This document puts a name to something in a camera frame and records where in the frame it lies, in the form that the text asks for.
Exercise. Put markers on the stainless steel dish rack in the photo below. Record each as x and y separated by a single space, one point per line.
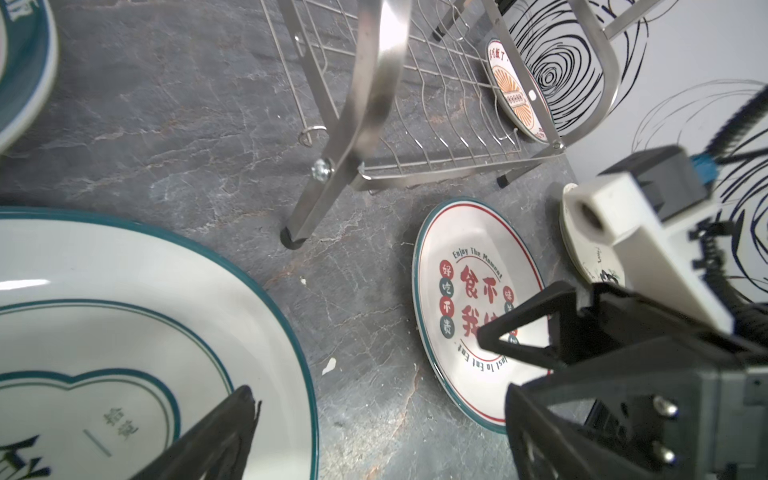
395 94

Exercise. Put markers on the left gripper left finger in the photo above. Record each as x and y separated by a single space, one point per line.
217 447

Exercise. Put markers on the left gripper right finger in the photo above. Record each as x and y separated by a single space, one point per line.
673 407

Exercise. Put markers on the green rimmed white plate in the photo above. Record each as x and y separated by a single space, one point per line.
29 64

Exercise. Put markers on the red character plate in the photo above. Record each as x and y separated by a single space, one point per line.
470 266

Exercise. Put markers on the orange sunburst plate right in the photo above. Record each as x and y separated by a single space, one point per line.
514 99

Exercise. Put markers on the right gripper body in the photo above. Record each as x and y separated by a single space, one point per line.
623 331

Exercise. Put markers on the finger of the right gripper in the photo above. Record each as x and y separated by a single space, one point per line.
558 300

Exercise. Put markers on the white plate flower outline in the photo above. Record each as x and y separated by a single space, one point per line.
119 338

